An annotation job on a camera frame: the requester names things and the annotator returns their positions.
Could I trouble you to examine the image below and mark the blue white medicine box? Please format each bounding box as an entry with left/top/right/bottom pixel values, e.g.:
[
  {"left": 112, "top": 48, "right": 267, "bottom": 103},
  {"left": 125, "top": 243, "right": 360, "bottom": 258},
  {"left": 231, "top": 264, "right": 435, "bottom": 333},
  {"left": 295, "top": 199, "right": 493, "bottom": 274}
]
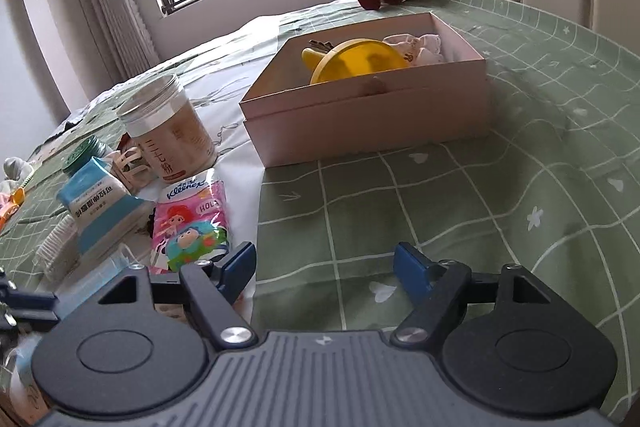
[{"left": 56, "top": 157, "right": 152, "bottom": 258}]

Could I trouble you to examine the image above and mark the white small figurine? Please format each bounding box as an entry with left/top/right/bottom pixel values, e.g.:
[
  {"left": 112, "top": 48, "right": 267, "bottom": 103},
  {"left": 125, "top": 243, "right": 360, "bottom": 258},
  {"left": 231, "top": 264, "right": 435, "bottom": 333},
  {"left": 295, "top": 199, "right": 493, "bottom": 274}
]
[{"left": 3, "top": 157, "right": 34, "bottom": 184}]

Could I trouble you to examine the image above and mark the blue face mask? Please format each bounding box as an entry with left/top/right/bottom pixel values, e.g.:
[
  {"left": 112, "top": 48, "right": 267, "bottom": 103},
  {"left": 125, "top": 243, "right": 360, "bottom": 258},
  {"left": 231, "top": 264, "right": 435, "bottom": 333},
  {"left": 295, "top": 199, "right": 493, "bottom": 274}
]
[{"left": 55, "top": 243, "right": 138, "bottom": 315}]

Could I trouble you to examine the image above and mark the pink cardboard box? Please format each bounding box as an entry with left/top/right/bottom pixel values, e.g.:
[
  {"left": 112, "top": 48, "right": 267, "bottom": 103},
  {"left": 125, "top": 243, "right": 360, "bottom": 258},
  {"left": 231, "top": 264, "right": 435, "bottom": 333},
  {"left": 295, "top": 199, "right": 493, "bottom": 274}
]
[{"left": 240, "top": 12, "right": 491, "bottom": 167}]

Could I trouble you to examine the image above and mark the white cloth in box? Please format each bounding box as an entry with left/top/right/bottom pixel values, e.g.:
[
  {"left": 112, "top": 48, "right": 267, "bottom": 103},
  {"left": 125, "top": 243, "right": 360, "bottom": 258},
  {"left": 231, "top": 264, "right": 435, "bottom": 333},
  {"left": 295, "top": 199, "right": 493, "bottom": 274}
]
[{"left": 383, "top": 34, "right": 445, "bottom": 67}]

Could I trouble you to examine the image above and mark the cotton swab pack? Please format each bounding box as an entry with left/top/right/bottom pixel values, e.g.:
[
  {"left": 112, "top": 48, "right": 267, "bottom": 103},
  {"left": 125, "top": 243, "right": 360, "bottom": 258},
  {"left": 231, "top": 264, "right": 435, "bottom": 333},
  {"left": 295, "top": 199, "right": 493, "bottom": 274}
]
[{"left": 34, "top": 216, "right": 79, "bottom": 283}]

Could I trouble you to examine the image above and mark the orange small clip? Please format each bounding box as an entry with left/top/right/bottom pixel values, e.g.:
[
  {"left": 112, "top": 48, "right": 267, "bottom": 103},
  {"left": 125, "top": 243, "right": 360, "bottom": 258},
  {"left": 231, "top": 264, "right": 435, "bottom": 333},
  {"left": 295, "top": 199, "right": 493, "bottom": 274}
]
[{"left": 0, "top": 187, "right": 25, "bottom": 229}]

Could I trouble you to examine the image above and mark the clear jar with powder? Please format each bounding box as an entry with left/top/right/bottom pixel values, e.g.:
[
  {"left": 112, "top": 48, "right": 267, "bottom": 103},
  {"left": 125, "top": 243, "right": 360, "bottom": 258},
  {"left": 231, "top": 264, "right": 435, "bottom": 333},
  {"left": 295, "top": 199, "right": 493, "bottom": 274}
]
[{"left": 117, "top": 75, "right": 216, "bottom": 183}]

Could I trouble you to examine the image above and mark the green lid glass jar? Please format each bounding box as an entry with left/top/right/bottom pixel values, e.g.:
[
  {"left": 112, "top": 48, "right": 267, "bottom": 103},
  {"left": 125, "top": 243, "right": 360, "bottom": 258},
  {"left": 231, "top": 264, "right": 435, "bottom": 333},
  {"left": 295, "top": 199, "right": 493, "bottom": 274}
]
[{"left": 62, "top": 135, "right": 113, "bottom": 178}]

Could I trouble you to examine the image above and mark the pink tissue pack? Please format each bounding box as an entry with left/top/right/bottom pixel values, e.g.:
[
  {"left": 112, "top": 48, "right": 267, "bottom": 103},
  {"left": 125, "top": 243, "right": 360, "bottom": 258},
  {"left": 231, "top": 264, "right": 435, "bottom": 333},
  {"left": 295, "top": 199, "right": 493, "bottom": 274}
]
[{"left": 151, "top": 168, "right": 230, "bottom": 274}]

